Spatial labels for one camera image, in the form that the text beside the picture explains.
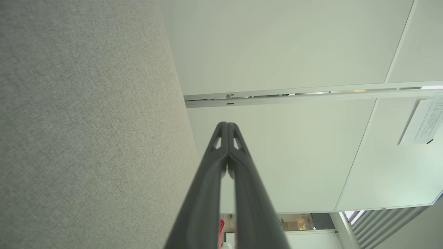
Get grey slotted partition rail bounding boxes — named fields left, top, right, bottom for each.
left=183, top=81, right=443, bottom=109

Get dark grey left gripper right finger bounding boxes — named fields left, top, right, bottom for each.
left=228, top=122, right=290, bottom=249

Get grey fabric sofa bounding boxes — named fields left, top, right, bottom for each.
left=0, top=0, right=203, bottom=249

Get white building column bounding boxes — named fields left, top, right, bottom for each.
left=329, top=212, right=361, bottom=249

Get grey window blinds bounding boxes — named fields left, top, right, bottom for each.
left=344, top=206, right=431, bottom=249

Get white paper wall sign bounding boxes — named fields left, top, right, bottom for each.
left=398, top=99, right=443, bottom=146

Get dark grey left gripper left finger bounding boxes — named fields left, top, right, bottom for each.
left=164, top=122, right=229, bottom=249

